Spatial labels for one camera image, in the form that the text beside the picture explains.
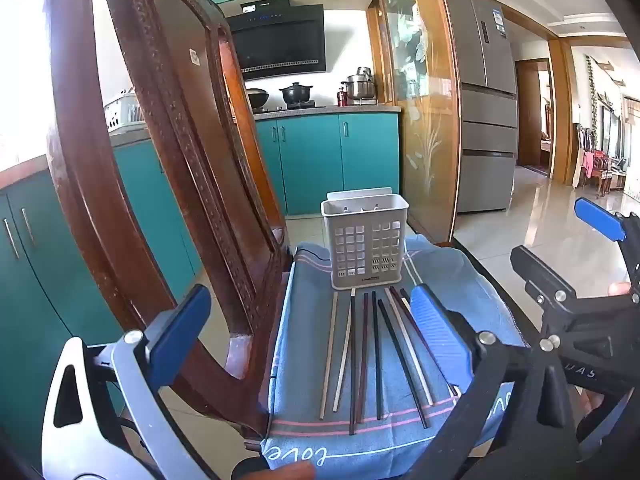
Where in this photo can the black clay pot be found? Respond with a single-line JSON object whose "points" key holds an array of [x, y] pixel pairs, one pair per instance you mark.
{"points": [[296, 94]]}

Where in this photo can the grey refrigerator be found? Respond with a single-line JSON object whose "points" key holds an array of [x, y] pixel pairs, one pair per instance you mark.
{"points": [[485, 110]]}

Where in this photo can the stacked stainless steel pots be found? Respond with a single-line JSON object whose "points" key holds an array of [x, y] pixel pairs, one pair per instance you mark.
{"points": [[360, 85]]}

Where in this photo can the black wok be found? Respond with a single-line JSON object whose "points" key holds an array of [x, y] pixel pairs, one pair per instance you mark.
{"points": [[257, 96]]}

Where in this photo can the white plastic utensil holder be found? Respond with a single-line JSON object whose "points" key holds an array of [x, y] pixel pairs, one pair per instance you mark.
{"points": [[365, 245]]}

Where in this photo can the etched glass sliding door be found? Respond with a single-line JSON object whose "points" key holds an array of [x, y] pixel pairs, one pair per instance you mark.
{"points": [[425, 110]]}

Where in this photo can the row of chopsticks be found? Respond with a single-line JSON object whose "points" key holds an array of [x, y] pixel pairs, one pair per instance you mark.
{"points": [[377, 360]]}

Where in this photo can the wooden door frame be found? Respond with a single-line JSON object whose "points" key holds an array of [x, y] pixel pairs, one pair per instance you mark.
{"points": [[560, 110]]}

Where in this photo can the teal cabinets under stove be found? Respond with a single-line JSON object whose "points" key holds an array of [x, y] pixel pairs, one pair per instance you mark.
{"points": [[320, 160]]}

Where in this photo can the wooden chair with pink cloth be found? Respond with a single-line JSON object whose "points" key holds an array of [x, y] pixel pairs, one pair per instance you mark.
{"points": [[595, 170]]}

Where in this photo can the red bottle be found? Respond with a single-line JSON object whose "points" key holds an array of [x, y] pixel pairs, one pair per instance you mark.
{"points": [[342, 96]]}

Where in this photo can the beige wooden chopstick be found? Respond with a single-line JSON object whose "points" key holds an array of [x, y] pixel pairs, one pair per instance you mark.
{"points": [[328, 355], [344, 350]]}

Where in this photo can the blue striped cloth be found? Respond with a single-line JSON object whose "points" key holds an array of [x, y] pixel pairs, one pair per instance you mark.
{"points": [[300, 360]]}

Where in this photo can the kitchen countertop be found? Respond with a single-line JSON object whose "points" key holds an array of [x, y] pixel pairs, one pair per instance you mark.
{"points": [[350, 109]]}

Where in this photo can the teal side cabinets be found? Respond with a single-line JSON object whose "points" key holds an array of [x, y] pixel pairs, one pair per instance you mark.
{"points": [[30, 310]]}

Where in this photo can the person's right hand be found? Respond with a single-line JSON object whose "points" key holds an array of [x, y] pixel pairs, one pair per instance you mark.
{"points": [[620, 288]]}

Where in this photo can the dark red chopstick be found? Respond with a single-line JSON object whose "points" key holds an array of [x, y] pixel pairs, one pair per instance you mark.
{"points": [[411, 320]]}

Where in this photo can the black range hood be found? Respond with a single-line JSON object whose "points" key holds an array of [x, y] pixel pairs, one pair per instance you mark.
{"points": [[280, 40]]}

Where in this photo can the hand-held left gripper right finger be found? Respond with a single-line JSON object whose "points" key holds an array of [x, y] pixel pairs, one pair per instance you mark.
{"points": [[440, 332]]}

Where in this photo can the white plastic dish basket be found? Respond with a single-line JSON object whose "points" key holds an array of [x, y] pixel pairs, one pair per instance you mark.
{"points": [[122, 110]]}

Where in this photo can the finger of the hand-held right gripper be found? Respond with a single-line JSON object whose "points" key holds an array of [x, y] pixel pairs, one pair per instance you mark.
{"points": [[537, 272], [600, 220]]}

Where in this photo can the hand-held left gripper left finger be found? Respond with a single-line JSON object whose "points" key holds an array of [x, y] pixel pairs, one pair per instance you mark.
{"points": [[180, 332]]}

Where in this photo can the carved wooden chair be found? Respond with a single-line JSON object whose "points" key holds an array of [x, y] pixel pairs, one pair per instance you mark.
{"points": [[165, 110]]}

